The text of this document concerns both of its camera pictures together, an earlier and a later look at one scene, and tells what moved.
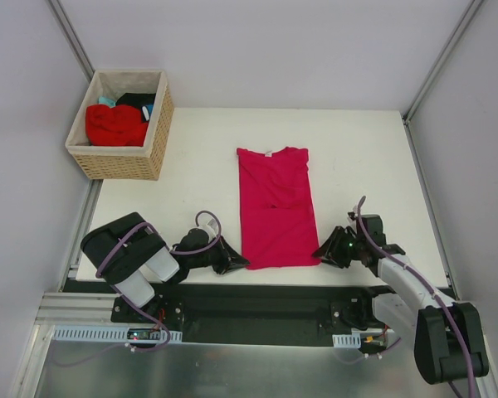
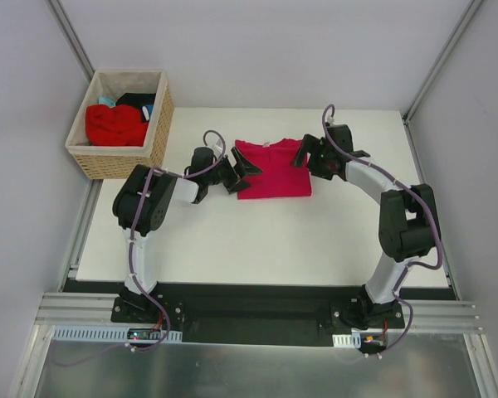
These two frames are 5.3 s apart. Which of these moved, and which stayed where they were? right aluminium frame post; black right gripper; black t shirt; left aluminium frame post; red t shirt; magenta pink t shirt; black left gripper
Moved: magenta pink t shirt; black right gripper; black left gripper
Stayed: red t shirt; black t shirt; left aluminium frame post; right aluminium frame post
